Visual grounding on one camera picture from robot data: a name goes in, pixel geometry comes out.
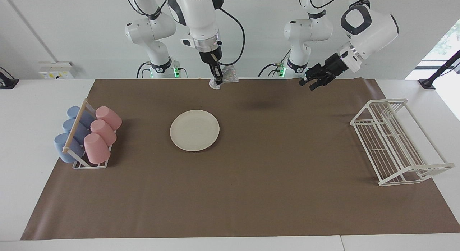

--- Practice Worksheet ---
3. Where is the silver mesh sponge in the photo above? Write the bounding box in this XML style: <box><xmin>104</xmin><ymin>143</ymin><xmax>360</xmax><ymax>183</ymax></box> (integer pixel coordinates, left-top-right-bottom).
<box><xmin>209</xmin><ymin>65</ymin><xmax>239</xmax><ymax>90</ymax></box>

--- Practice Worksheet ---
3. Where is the cream round plate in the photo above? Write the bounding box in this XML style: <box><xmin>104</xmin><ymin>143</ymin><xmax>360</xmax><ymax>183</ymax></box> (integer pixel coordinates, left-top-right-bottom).
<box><xmin>170</xmin><ymin>110</ymin><xmax>220</xmax><ymax>152</ymax></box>

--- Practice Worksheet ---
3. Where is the pink plastic cup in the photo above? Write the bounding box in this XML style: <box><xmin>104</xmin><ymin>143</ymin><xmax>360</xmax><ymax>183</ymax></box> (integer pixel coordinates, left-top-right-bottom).
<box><xmin>95</xmin><ymin>106</ymin><xmax>122</xmax><ymax>131</ymax></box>
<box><xmin>90</xmin><ymin>119</ymin><xmax>117</xmax><ymax>146</ymax></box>
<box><xmin>84</xmin><ymin>133</ymin><xmax>111</xmax><ymax>164</ymax></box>

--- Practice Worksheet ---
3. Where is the brown table mat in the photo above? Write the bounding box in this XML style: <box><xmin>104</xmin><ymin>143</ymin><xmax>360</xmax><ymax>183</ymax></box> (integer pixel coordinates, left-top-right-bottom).
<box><xmin>20</xmin><ymin>78</ymin><xmax>460</xmax><ymax>241</ymax></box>

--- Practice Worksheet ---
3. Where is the blue plastic cup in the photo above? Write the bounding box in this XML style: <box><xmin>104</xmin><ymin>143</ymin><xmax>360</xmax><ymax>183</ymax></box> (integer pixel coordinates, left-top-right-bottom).
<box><xmin>63</xmin><ymin>119</ymin><xmax>90</xmax><ymax>145</ymax></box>
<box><xmin>54</xmin><ymin>133</ymin><xmax>85</xmax><ymax>163</ymax></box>
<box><xmin>67</xmin><ymin>106</ymin><xmax>96</xmax><ymax>129</ymax></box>

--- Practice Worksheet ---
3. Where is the black table clamp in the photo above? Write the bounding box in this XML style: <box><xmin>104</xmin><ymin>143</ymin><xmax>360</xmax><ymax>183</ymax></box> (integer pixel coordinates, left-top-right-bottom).
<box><xmin>0</xmin><ymin>67</ymin><xmax>19</xmax><ymax>90</ymax></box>

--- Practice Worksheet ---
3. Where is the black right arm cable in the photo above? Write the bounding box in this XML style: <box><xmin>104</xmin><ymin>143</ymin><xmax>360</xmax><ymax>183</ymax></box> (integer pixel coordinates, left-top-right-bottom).
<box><xmin>212</xmin><ymin>6</ymin><xmax>246</xmax><ymax>67</ymax></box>

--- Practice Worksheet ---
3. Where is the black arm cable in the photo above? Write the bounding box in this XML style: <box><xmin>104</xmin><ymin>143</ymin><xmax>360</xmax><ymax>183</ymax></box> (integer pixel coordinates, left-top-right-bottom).
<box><xmin>212</xmin><ymin>6</ymin><xmax>246</xmax><ymax>67</ymax></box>
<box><xmin>308</xmin><ymin>0</ymin><xmax>350</xmax><ymax>9</ymax></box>

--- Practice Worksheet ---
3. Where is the black base cable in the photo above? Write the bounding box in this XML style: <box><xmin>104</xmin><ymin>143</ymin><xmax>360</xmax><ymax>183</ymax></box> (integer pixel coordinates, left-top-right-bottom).
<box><xmin>258</xmin><ymin>46</ymin><xmax>292</xmax><ymax>78</ymax></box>
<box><xmin>136</xmin><ymin>61</ymin><xmax>152</xmax><ymax>79</ymax></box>

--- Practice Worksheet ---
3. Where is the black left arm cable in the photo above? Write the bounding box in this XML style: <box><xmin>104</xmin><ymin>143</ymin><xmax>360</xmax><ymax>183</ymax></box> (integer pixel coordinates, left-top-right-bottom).
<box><xmin>308</xmin><ymin>0</ymin><xmax>350</xmax><ymax>9</ymax></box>

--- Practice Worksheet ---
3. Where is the black camera stand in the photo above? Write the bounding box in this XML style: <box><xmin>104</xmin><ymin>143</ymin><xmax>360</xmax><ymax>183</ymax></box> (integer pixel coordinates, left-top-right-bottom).
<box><xmin>419</xmin><ymin>50</ymin><xmax>460</xmax><ymax>90</ymax></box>

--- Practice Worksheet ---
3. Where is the white wire dish rack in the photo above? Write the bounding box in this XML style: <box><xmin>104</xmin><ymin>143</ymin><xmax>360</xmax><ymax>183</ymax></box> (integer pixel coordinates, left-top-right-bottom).
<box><xmin>350</xmin><ymin>98</ymin><xmax>455</xmax><ymax>187</ymax></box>

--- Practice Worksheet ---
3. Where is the wire cup rack wooden rod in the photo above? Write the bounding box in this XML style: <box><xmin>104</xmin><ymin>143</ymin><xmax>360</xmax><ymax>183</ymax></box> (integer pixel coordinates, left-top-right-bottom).
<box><xmin>62</xmin><ymin>99</ymin><xmax>112</xmax><ymax>169</ymax></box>

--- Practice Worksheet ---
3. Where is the white wall socket box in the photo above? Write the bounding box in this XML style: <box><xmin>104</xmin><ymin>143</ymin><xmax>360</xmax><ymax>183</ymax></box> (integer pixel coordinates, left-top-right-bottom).
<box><xmin>39</xmin><ymin>61</ymin><xmax>78</xmax><ymax>79</ymax></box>

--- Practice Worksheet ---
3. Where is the white wall cable duct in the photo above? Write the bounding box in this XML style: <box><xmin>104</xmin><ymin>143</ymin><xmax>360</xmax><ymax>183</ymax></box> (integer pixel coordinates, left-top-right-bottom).
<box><xmin>4</xmin><ymin>0</ymin><xmax>58</xmax><ymax>63</ymax></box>

